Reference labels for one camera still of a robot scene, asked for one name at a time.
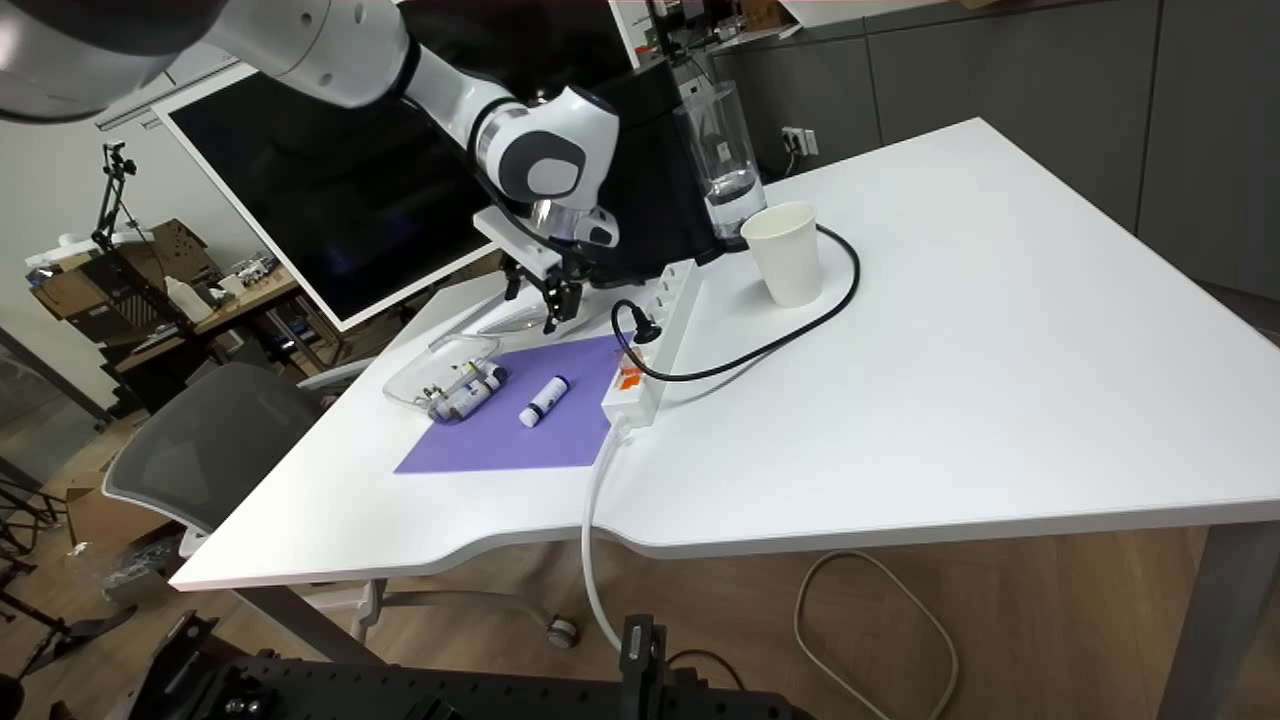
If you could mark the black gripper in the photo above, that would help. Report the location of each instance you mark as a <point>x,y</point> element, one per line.
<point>538,260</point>

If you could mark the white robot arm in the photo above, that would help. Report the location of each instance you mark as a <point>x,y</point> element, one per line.
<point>547,166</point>

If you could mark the white vial on mat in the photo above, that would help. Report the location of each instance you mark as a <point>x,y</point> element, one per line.
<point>541,402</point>

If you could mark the purple rectangular mat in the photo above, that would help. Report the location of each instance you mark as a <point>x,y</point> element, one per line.
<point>549,414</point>

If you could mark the white power strip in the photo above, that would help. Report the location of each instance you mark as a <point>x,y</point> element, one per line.
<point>655,339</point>

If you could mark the large black monitor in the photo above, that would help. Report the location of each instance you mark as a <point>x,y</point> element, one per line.
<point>363,207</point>

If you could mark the clear plastic water bottle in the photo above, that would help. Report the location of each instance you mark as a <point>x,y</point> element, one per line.
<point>722,151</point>

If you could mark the white paper cup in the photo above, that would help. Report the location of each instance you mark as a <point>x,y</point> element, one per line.
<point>782,243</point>

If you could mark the grey office chair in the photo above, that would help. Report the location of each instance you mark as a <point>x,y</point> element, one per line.
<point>209,444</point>

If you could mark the wooden cluttered desk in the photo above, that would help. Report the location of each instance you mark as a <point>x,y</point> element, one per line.
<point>160,306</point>

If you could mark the black tripod stand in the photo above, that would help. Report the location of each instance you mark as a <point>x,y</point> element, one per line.
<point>114,207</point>

